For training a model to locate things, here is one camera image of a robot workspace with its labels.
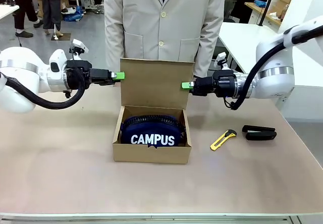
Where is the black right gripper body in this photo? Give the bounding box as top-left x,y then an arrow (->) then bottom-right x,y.
192,70 -> 237,98

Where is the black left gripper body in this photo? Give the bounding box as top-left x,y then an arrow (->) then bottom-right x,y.
66,60 -> 112,91

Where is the brown cardboard box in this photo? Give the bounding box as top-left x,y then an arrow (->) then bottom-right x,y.
112,58 -> 196,165

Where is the navy CAMPUS zipper pouch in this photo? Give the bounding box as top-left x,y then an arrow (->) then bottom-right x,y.
120,114 -> 188,148

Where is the person's left forearm beige sleeve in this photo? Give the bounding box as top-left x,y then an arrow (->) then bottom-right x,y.
194,19 -> 226,78

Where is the person's right forearm beige sleeve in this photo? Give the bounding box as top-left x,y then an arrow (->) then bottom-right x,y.
103,19 -> 126,72

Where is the large white work table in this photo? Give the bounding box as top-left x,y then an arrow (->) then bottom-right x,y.
218,22 -> 263,75

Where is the metal floor stand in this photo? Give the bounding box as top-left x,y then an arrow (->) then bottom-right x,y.
50,23 -> 72,42

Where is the yellow black utility knife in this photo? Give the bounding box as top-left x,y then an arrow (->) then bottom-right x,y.
209,129 -> 238,151

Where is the person in beige coat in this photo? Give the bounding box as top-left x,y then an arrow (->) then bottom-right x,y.
103,0 -> 226,79

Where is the black stapler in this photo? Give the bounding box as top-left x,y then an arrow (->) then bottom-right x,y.
241,125 -> 278,142

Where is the blue plastic bag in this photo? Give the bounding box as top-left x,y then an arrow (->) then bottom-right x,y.
62,6 -> 85,22

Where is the bystander in grey clothes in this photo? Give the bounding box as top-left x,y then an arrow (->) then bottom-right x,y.
37,0 -> 64,37

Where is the wooden workbench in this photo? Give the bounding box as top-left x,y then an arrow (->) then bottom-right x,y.
244,2 -> 282,27

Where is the bystander in black coat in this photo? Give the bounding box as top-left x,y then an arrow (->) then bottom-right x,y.
230,0 -> 253,24

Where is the black slanted pole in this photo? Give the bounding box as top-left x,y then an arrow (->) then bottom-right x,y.
257,0 -> 278,27

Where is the brown cardboard carton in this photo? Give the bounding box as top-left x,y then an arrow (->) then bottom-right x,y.
32,0 -> 44,18

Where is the bystander in black trousers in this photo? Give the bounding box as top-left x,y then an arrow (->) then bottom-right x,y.
0,0 -> 39,39

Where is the small white table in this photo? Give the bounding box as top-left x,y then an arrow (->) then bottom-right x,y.
0,4 -> 20,20

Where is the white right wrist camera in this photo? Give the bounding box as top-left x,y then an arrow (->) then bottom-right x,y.
212,52 -> 229,71

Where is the black right arm cable sleeve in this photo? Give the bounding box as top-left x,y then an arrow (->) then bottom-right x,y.
223,25 -> 323,111

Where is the aluminium table edge rail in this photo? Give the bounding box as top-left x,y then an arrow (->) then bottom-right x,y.
0,212 -> 323,224

